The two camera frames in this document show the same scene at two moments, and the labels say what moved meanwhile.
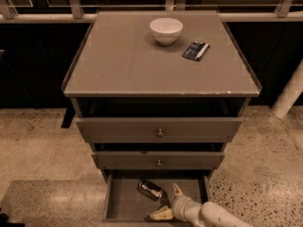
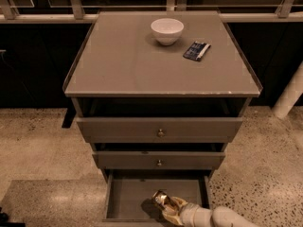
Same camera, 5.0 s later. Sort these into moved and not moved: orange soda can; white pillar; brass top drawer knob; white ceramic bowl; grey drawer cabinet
Moved: orange soda can
Not moved: white ceramic bowl; grey drawer cabinet; brass top drawer knob; white pillar
